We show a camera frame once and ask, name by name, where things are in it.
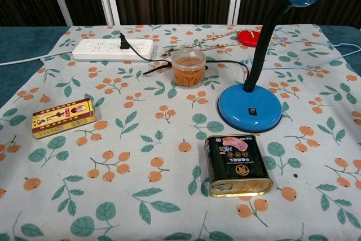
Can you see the blue desk lamp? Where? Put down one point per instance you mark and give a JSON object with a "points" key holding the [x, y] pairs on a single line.
{"points": [[249, 105]]}

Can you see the clear jar of orange snacks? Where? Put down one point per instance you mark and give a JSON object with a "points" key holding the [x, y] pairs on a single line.
{"points": [[188, 69]]}

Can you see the floral fruit print tablecloth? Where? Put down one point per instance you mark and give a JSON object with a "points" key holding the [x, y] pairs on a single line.
{"points": [[141, 153]]}

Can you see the black luncheon meat can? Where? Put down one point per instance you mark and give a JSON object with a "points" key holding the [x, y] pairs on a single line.
{"points": [[237, 162]]}

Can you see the white power strip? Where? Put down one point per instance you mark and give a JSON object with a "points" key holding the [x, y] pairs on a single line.
{"points": [[112, 49]]}

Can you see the red round disc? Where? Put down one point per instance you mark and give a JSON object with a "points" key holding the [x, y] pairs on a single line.
{"points": [[248, 38]]}

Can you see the yellow red medicine box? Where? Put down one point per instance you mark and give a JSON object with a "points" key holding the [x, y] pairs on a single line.
{"points": [[63, 117]]}

